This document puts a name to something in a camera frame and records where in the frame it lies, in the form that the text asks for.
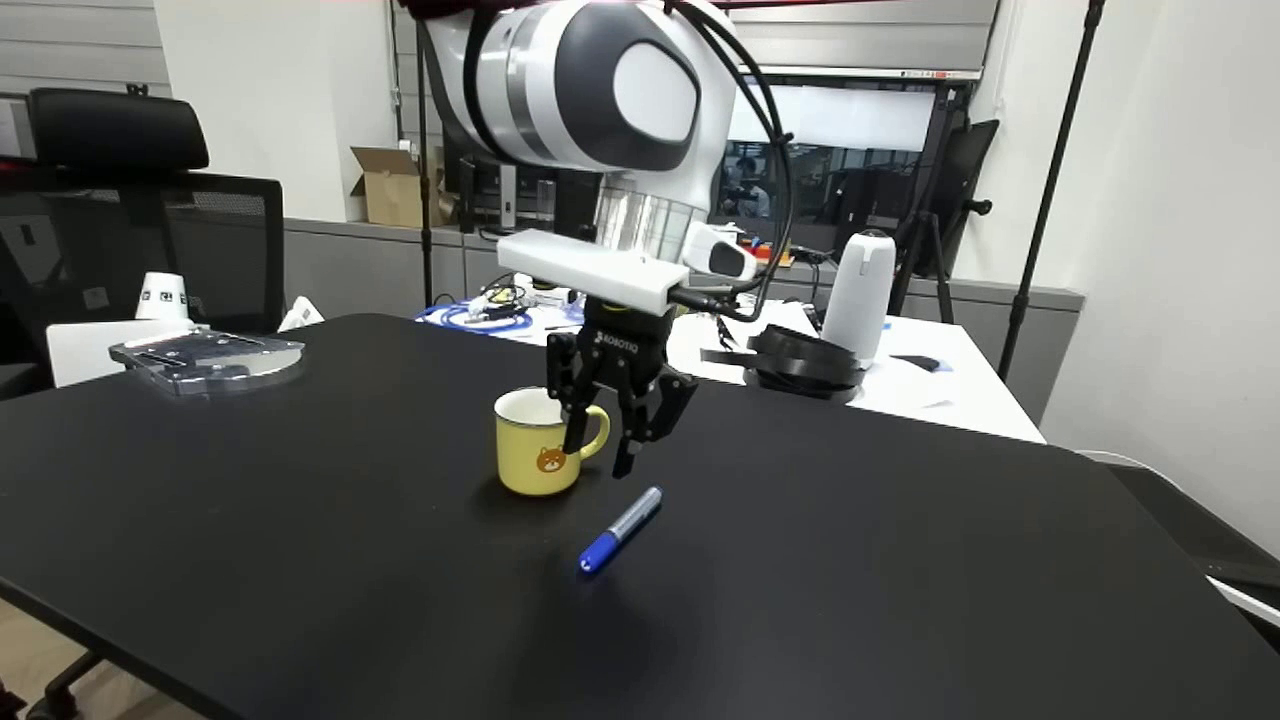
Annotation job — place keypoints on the black office chair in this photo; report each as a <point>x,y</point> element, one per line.
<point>114,132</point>

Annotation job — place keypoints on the black metal frame pole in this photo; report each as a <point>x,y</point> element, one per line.
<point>425,200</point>

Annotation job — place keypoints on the large black framed screen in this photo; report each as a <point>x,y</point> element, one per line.
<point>866,172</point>

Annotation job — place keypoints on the blue capped marker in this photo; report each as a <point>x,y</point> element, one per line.
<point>616,528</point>

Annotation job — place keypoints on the black round bowl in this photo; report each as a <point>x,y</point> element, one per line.
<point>801,360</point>

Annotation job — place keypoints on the white flat box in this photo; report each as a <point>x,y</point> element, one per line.
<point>83,349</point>

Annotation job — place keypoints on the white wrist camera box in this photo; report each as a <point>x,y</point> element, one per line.
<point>584,265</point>

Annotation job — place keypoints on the yellow mug with orange print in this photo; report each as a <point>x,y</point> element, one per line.
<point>524,452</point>

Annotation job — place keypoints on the brown cardboard box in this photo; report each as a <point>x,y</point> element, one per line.
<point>393,194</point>

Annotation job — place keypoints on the small black computer monitor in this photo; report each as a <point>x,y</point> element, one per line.
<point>461,200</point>

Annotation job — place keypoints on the thin black stand pole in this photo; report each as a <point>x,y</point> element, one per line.
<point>1046,200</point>

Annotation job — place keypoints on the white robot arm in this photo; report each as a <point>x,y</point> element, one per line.
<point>600,82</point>

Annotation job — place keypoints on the white folded paper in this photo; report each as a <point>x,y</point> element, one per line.
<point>302,318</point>

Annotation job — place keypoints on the white cylindrical speaker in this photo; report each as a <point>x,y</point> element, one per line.
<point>861,300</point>

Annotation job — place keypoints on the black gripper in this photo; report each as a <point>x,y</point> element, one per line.
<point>623,349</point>

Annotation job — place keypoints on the white desk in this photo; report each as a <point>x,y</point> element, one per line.
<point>952,393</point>

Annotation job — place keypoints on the black tripod with device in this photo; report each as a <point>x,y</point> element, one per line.
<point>957,172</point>

